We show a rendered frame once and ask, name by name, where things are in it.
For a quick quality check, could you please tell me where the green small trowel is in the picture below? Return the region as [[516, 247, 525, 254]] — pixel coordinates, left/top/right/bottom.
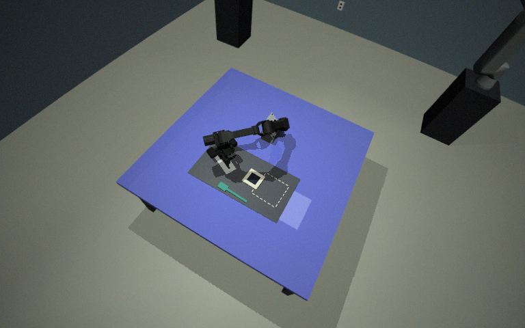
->
[[217, 182, 247, 203]]

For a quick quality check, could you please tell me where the cream square tile with dark square centre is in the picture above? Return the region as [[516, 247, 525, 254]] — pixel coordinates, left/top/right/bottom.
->
[[242, 168, 265, 190]]

